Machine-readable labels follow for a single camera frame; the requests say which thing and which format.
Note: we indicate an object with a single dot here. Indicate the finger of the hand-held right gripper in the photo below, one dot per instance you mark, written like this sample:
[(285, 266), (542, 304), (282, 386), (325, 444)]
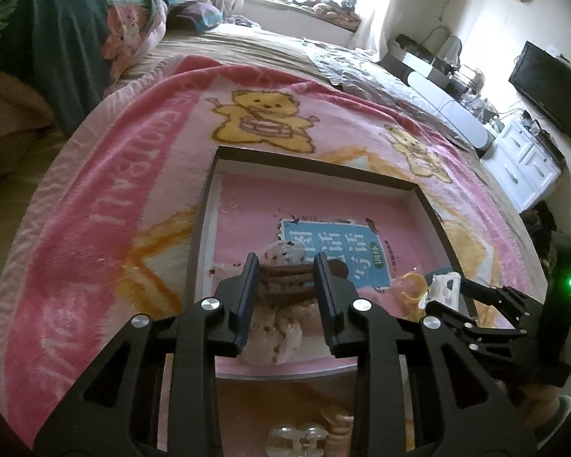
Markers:
[(495, 295), (461, 326)]

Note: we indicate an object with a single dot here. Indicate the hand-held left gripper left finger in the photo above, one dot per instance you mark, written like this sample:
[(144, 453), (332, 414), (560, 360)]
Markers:
[(247, 295)]

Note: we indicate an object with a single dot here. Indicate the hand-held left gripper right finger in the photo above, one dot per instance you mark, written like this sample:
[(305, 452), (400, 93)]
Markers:
[(324, 295)]

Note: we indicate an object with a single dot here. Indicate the brown hair clip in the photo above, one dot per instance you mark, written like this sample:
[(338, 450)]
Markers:
[(285, 281)]

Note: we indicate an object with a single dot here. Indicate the white claw hair clip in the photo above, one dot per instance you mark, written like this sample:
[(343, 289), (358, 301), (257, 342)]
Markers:
[(442, 288)]

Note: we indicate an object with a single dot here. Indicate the yellow hair clip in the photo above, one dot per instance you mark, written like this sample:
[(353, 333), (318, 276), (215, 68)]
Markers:
[(411, 290)]

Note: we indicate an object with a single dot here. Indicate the dark shallow cardboard box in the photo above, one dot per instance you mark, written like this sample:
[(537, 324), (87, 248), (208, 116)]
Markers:
[(314, 214)]

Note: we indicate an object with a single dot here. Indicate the person's right forearm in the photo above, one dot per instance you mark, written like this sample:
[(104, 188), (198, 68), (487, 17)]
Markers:
[(547, 407)]

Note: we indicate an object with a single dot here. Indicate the dark bag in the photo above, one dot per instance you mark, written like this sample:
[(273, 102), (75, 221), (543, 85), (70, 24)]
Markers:
[(547, 228)]

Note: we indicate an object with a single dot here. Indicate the white drawer cabinet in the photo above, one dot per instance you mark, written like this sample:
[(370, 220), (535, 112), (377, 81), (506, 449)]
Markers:
[(523, 164)]

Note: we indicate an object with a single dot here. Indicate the pink bear printed blanket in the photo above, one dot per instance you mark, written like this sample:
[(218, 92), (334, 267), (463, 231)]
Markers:
[(123, 200)]

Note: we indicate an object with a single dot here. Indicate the white long rounded box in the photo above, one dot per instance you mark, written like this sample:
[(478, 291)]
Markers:
[(452, 109)]

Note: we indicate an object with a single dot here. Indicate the black flat television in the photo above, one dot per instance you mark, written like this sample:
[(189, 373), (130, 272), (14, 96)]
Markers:
[(549, 88)]

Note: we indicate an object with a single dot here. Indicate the clear plastic sheet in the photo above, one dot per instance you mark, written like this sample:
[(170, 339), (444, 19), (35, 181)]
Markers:
[(352, 69)]

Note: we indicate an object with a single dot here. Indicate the dark leaf print quilt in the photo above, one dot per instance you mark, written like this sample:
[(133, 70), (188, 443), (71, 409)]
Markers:
[(66, 33)]

